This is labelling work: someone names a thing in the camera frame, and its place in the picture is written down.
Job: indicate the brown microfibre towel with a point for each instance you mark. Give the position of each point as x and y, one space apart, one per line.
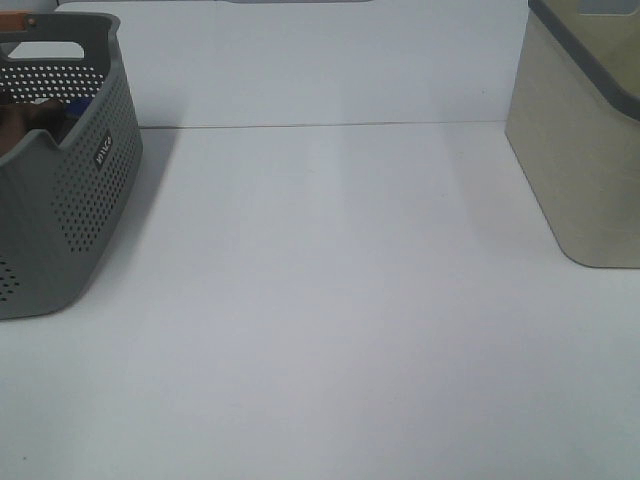
18 119

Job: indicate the grey perforated plastic basket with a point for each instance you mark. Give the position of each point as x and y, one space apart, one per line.
62 197

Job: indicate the blue cloth in basket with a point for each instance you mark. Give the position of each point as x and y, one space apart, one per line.
77 107

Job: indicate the beige bin with grey rim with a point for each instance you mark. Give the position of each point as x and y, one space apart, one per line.
573 124

